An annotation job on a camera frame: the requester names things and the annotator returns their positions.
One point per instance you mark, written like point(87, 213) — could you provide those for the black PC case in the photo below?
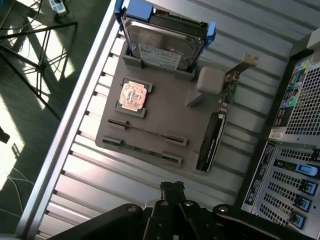
point(300, 105)

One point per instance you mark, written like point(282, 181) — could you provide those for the blue expansion slot latch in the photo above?
point(305, 205)
point(309, 189)
point(308, 170)
point(299, 220)

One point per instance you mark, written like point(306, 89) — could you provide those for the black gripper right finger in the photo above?
point(186, 225)

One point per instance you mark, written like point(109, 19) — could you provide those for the CPU with copper-coloured lid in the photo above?
point(133, 95)

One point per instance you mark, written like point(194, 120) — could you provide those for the black tripod stand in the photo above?
point(40, 67)

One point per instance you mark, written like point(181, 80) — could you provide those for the gray parts rack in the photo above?
point(165, 110)

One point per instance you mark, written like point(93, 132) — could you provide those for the green RAM stick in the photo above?
point(143, 150)

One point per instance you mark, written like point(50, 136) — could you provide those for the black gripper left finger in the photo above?
point(160, 225)

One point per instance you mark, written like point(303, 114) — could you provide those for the power strip with plugs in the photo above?
point(58, 7)

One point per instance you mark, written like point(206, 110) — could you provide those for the graphics card with black cooler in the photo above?
point(212, 140)

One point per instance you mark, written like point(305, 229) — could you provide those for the black tripod foot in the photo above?
point(3, 135)

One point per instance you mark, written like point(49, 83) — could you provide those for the hard disk in blue caddy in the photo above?
point(160, 37)

